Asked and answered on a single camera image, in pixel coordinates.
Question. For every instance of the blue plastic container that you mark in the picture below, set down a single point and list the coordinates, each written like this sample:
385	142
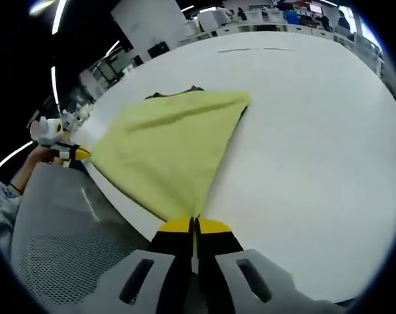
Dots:
291	17

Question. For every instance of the yellow blue grey garment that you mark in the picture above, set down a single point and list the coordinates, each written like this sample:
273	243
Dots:
172	140

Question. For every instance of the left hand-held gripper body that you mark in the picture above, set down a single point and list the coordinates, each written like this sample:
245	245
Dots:
49	132

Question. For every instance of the black panel on pillar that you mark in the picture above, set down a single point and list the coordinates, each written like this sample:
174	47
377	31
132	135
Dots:
158	50

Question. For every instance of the ceiling light strip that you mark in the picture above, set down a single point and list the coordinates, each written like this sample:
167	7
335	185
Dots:
109	51
59	18
13	155
55	85

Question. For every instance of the person's left hand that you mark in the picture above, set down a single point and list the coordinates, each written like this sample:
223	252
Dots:
42	156

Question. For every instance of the row of white desks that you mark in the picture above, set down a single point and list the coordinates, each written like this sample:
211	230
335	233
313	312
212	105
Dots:
250	28

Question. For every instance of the white shirt with blue writing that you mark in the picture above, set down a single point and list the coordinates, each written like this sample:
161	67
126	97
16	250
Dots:
0	196

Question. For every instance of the wide white pillar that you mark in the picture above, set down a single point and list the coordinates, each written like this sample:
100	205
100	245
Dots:
145	23

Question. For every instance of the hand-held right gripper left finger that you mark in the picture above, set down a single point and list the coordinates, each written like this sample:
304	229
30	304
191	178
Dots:
175	261

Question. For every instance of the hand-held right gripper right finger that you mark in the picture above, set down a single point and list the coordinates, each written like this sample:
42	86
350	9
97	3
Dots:
221	261

